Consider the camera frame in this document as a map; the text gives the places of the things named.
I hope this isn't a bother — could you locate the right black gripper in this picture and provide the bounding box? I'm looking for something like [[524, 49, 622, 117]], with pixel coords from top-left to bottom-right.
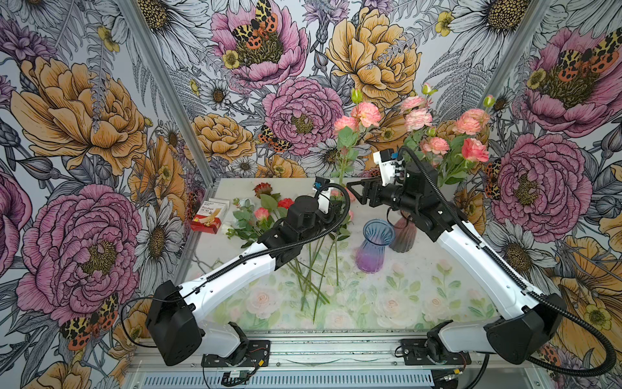
[[347, 177, 420, 213]]

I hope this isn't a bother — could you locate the dark pink glass vase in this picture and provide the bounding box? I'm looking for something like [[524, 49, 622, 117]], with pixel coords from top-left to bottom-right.
[[390, 217, 418, 253]]

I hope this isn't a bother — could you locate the blue purple glass vase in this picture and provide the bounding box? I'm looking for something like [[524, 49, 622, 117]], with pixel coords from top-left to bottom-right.
[[355, 219, 395, 274]]

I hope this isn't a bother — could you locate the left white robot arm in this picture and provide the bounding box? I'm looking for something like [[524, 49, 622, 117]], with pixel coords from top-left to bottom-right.
[[146, 178, 351, 366]]

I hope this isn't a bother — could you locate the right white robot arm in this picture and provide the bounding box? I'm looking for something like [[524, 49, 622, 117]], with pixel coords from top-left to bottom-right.
[[347, 147, 562, 365]]

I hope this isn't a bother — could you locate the red rose stem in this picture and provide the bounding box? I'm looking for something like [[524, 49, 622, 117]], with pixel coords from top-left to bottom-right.
[[278, 198, 294, 210]]

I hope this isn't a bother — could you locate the dark red flower stem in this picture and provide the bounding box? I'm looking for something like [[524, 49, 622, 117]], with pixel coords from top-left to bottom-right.
[[254, 183, 278, 211]]

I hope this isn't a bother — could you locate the red white snack box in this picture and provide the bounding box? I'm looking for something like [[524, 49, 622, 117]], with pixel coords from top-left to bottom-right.
[[190, 198, 230, 234]]

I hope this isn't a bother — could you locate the white vent grille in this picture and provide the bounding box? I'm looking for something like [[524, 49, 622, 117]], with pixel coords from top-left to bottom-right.
[[139, 370, 434, 388]]

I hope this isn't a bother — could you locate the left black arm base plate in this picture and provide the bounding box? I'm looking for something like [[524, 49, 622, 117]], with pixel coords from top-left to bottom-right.
[[201, 340, 271, 368]]

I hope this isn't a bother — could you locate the aluminium front rail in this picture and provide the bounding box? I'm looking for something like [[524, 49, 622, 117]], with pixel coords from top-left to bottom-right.
[[129, 331, 537, 373]]

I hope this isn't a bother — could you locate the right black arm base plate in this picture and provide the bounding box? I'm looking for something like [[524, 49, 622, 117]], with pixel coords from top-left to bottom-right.
[[398, 338, 471, 366]]

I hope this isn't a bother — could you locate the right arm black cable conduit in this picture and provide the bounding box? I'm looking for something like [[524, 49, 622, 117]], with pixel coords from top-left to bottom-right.
[[397, 145, 617, 379]]

